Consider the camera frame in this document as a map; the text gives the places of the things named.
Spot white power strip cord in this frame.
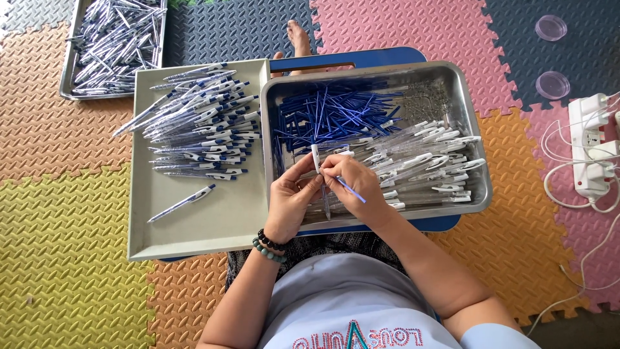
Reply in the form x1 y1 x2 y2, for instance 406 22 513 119
542 160 620 214

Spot blue lap table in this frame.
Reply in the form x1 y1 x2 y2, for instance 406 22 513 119
159 47 462 263

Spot steel tray of parts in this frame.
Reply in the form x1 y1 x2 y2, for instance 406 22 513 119
260 61 494 233

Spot person's light blue shirt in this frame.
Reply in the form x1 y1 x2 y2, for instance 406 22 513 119
256 252 530 349

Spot clear pen barrel white clip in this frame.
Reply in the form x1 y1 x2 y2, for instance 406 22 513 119
311 143 332 220

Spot person's right hand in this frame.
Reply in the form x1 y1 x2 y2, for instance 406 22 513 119
320 155 389 229

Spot heap of blue refills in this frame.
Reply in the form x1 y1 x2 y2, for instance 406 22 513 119
273 81 406 168

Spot steel tray of finished pens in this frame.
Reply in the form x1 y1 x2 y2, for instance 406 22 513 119
58 0 168 101

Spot thin white charging cable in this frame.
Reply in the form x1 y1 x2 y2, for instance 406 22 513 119
527 211 620 336

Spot blue pen refill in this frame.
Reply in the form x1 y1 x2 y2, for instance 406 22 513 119
335 175 367 204

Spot person's left hand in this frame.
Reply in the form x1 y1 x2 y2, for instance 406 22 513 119
264 153 325 242

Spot pile of assembled blue-white pens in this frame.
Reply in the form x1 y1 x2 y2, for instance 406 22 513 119
112 62 263 182

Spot single assembled blue-white pen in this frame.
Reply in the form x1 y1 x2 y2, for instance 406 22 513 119
147 183 217 224

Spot heap of clear empty barrels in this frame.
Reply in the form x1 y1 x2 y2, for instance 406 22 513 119
291 120 487 216

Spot heap of small metal springs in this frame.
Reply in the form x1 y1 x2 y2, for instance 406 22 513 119
399 79 454 123

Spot clear round plastic lid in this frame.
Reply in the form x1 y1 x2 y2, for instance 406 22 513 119
534 14 568 42
535 71 572 101

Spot black bead bracelet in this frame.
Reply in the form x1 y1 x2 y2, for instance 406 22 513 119
257 228 287 252

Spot beige plastic tray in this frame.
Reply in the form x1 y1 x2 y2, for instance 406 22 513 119
127 58 271 262

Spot green bead bracelet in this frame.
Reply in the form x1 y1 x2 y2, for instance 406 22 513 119
252 237 287 264

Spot person's patterned dark trousers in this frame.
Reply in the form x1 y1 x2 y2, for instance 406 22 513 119
225 231 408 292

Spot white charger adapter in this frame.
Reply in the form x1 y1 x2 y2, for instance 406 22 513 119
585 162 617 184
580 93 609 116
587 140 620 162

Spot heap of finished pens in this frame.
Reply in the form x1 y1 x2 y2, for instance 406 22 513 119
68 0 164 96

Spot white power strip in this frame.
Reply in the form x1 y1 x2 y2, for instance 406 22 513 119
568 93 620 199

